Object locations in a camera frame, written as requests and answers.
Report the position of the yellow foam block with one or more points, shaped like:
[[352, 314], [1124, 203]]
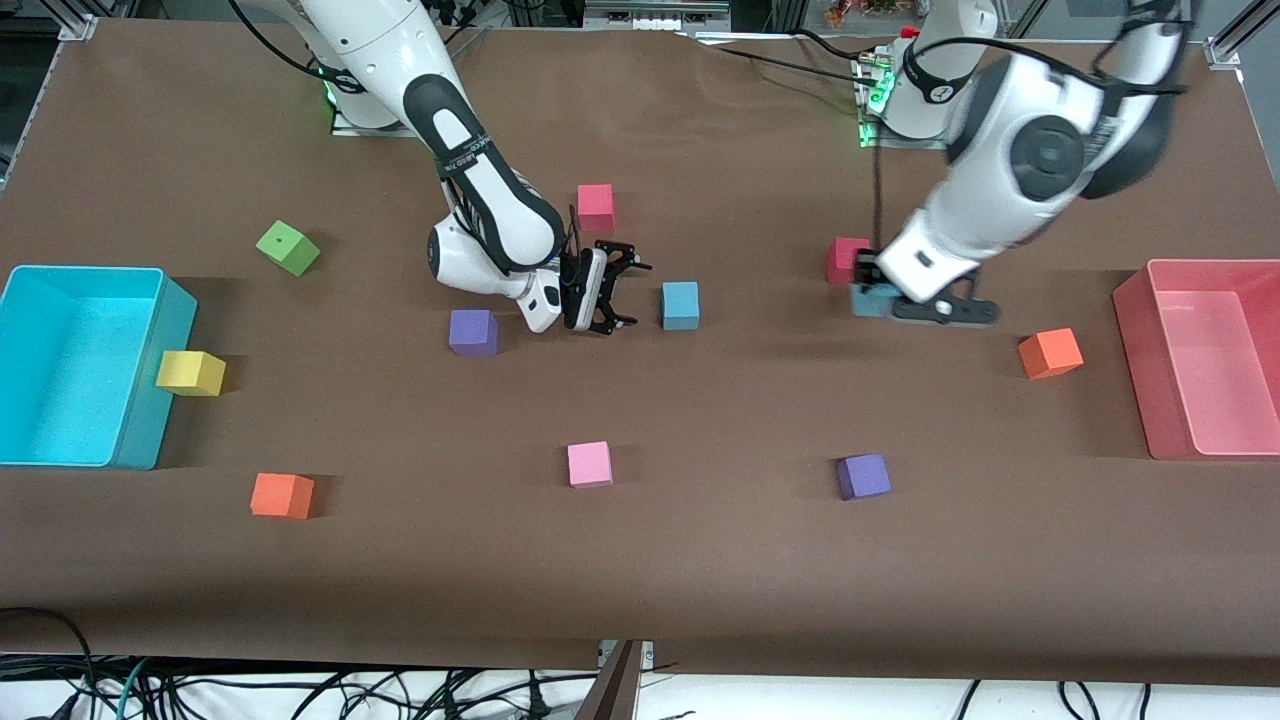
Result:
[[190, 372]]

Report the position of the orange foam block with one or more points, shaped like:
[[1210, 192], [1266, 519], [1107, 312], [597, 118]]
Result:
[[281, 496], [1050, 353]]

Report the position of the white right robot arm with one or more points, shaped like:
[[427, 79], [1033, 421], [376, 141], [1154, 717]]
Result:
[[380, 40]]

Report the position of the green foam block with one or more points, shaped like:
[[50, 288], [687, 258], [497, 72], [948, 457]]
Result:
[[288, 248]]

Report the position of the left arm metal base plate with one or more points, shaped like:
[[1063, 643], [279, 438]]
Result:
[[900, 143]]

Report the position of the brown table cover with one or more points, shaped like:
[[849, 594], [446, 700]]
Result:
[[700, 560]]

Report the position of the small metal table bracket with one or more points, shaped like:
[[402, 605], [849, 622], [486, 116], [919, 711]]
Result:
[[648, 652]]

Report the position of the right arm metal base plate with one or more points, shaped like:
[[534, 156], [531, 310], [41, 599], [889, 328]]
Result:
[[345, 128]]

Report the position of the light blue foam block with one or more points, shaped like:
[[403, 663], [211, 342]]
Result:
[[680, 305], [872, 303]]

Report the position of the aluminium corner bracket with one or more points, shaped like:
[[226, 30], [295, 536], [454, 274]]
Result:
[[80, 28]]

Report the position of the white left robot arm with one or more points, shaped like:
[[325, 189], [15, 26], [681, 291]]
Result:
[[1000, 180]]

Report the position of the pink plastic bin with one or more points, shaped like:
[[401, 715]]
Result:
[[1210, 370]]

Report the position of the red foam block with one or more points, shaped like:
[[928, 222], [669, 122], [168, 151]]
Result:
[[845, 258], [595, 207]]

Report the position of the pink foam block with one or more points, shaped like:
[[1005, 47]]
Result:
[[590, 464]]

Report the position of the cyan plastic bin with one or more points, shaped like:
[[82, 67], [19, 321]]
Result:
[[70, 360]]

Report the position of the grey power strip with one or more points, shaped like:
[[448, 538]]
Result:
[[650, 15]]

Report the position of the purple foam block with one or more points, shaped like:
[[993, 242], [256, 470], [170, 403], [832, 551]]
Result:
[[472, 332], [863, 476]]

